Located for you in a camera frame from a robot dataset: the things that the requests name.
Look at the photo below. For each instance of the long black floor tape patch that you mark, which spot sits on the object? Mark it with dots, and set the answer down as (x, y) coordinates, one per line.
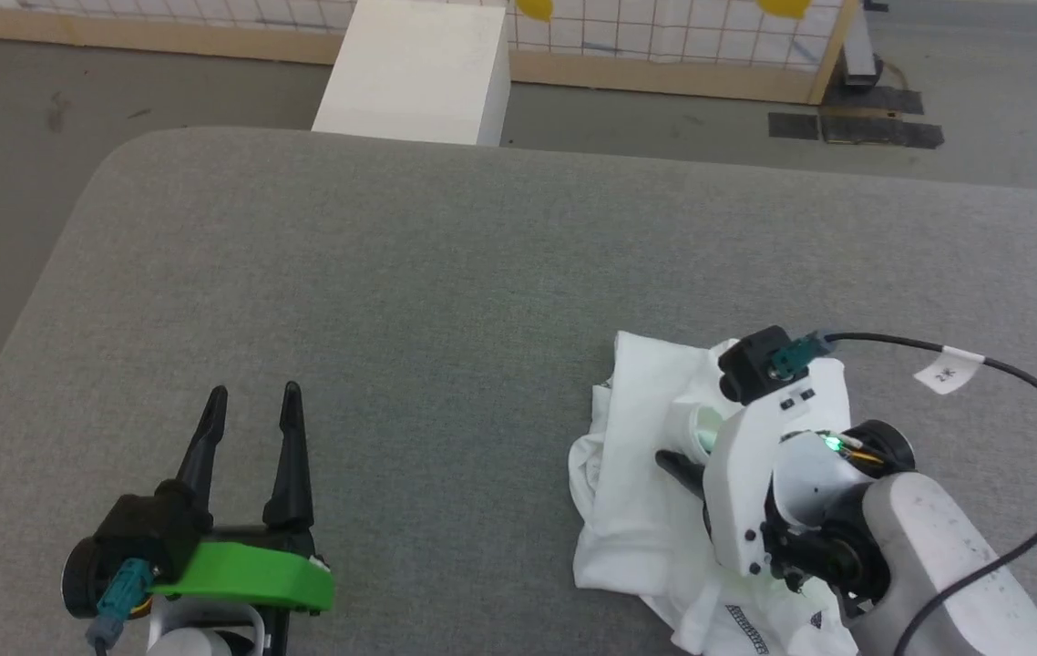
(883, 133)

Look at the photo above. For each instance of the small black floor tape patch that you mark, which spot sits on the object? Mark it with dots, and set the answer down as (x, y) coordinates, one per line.
(793, 126)

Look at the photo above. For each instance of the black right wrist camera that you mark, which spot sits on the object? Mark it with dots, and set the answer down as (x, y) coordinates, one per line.
(755, 364)

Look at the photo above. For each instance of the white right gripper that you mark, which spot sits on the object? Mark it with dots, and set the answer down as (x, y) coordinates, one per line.
(742, 483)

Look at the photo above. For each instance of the black floor tape under foot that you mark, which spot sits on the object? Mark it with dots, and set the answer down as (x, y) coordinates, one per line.
(883, 100)

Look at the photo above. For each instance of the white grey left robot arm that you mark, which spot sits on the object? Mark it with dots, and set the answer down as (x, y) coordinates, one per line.
(81, 579)

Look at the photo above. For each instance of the white garment with black stitching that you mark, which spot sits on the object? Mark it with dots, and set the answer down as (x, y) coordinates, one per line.
(637, 510)

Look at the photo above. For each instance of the metal partition foot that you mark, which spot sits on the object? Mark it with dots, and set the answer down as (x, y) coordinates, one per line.
(860, 55)

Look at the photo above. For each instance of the white box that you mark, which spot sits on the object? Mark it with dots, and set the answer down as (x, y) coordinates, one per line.
(418, 73)

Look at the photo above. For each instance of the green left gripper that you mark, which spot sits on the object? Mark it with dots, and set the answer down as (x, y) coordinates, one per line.
(245, 574)

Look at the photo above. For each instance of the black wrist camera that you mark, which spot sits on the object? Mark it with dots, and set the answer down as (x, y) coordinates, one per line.
(154, 524)
(755, 364)

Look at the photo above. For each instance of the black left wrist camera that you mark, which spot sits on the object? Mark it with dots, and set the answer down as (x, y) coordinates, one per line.
(154, 524)

